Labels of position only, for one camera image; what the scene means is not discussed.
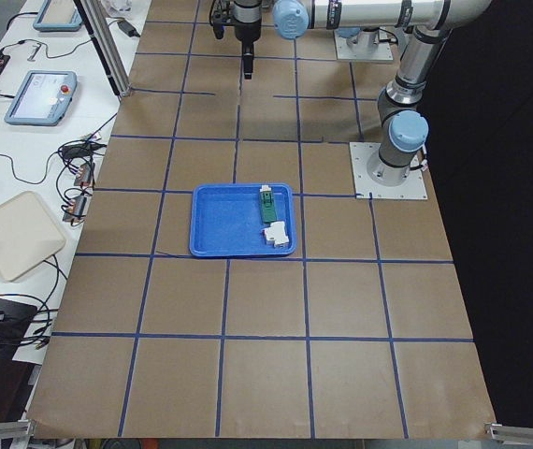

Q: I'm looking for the green circuit board module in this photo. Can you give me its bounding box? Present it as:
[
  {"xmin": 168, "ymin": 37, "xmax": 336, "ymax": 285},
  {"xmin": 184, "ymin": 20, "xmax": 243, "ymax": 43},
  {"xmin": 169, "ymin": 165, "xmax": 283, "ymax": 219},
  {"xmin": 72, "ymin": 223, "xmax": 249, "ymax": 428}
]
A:
[{"xmin": 259, "ymin": 184, "xmax": 277, "ymax": 224}]

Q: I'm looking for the near blue teach pendant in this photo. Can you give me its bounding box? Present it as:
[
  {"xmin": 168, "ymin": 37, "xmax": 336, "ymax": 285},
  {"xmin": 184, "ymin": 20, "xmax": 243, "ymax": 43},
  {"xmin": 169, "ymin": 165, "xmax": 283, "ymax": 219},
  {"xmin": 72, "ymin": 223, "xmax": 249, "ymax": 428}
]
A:
[{"xmin": 4, "ymin": 70, "xmax": 78, "ymax": 126}]

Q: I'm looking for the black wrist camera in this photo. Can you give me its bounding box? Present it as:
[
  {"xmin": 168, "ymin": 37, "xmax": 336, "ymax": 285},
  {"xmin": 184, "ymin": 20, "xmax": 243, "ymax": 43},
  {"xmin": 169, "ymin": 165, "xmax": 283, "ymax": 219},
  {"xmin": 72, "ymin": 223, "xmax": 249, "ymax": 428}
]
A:
[{"xmin": 209, "ymin": 0, "xmax": 232, "ymax": 40}]

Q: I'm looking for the black power adapter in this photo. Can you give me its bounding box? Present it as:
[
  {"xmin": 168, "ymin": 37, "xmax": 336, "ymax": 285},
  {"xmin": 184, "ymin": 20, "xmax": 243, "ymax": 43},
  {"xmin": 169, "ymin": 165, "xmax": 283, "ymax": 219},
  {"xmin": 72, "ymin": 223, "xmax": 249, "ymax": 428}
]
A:
[{"xmin": 117, "ymin": 20, "xmax": 140, "ymax": 37}]

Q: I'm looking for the far blue teach pendant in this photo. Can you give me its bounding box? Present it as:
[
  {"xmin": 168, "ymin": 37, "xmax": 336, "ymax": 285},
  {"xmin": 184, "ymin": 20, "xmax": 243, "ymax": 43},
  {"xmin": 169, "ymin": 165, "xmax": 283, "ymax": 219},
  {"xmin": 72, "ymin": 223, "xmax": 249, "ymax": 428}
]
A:
[{"xmin": 33, "ymin": 0, "xmax": 82, "ymax": 32}]

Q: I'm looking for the blue teach pendant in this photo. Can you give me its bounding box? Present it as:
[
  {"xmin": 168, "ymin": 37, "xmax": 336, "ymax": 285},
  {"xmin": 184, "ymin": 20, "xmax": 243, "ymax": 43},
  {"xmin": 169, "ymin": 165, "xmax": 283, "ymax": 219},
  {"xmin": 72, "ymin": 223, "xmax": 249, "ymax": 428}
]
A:
[
  {"xmin": 4, "ymin": 70, "xmax": 78, "ymax": 126},
  {"xmin": 33, "ymin": 0, "xmax": 82, "ymax": 32}
]

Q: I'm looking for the beige plastic tray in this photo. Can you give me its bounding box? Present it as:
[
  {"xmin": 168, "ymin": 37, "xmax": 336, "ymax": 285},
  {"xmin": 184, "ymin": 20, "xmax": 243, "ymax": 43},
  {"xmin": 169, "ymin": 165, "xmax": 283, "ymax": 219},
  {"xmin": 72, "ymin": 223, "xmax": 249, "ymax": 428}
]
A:
[{"xmin": 0, "ymin": 191, "xmax": 66, "ymax": 282}]

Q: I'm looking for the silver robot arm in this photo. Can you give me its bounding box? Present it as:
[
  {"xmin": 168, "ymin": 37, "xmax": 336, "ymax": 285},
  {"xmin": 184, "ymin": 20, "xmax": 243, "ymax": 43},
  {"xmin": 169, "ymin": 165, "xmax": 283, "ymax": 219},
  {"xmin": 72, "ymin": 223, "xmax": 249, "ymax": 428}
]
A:
[{"xmin": 226, "ymin": 1, "xmax": 490, "ymax": 147}]

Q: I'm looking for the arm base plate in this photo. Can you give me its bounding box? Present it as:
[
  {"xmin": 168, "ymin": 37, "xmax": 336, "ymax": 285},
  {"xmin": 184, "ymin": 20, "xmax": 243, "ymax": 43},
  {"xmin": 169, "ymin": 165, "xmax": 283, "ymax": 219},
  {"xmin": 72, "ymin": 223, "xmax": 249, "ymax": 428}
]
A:
[
  {"xmin": 349, "ymin": 142, "xmax": 428, "ymax": 201},
  {"xmin": 334, "ymin": 27, "xmax": 394, "ymax": 64}
]

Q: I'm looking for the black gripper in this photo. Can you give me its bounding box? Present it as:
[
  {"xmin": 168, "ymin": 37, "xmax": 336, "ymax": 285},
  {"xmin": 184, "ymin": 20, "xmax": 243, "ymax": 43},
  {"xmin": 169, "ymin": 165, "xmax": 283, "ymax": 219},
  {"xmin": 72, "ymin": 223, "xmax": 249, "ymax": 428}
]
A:
[{"xmin": 232, "ymin": 0, "xmax": 262, "ymax": 80}]

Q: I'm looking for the blue plastic tray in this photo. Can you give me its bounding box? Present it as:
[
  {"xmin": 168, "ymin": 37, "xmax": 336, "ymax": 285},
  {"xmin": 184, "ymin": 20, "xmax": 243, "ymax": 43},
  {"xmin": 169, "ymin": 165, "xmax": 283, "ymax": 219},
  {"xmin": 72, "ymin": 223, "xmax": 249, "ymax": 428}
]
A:
[{"xmin": 189, "ymin": 183, "xmax": 297, "ymax": 258}]

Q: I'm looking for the aluminium frame post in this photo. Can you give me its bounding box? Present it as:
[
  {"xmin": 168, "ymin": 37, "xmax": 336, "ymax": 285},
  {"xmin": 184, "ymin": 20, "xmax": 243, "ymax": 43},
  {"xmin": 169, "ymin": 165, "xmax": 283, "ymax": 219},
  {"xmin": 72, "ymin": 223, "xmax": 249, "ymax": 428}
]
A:
[{"xmin": 74, "ymin": 0, "xmax": 131, "ymax": 98}]

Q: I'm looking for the white plastic connector block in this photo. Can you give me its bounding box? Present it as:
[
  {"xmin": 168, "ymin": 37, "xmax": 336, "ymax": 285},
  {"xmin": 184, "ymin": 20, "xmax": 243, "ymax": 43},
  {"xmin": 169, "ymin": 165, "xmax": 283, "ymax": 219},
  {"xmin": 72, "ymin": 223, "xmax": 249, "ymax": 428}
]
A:
[{"xmin": 263, "ymin": 221, "xmax": 290, "ymax": 248}]

